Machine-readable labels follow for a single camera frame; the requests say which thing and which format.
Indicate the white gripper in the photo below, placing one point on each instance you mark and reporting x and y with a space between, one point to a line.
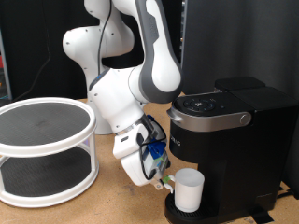
134 169

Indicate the black Keurig coffee machine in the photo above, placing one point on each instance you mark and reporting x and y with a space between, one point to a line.
243 140

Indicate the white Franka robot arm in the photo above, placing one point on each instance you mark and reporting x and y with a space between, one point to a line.
124 93

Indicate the black tape strip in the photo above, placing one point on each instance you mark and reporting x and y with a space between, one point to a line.
261 216

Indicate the white two-tier turntable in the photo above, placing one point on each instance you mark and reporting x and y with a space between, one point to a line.
46 149

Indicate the black backdrop curtain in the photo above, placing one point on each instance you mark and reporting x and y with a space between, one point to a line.
31 46

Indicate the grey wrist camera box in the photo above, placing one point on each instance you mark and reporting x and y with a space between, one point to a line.
157 157

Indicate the grey metal post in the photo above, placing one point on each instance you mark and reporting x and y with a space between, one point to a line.
7 77

